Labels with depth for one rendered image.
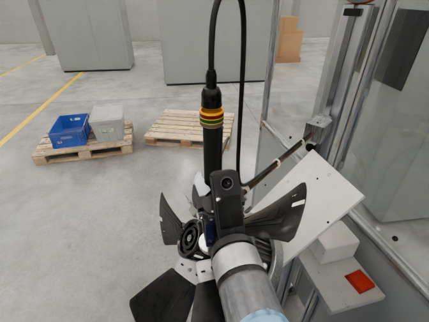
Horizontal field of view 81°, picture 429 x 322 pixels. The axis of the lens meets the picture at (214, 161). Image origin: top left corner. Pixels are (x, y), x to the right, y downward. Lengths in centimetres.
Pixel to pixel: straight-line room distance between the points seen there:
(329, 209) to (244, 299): 55
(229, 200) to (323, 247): 81
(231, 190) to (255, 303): 17
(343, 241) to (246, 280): 90
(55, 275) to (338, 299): 202
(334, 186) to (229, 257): 55
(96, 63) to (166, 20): 281
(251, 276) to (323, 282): 86
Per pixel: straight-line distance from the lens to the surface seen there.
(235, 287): 37
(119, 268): 232
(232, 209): 42
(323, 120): 107
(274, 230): 59
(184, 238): 81
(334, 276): 125
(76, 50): 805
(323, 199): 87
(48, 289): 244
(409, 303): 127
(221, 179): 41
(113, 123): 355
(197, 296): 74
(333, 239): 122
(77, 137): 370
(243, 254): 39
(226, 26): 607
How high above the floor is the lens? 183
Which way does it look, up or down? 34 degrees down
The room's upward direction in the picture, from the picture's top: straight up
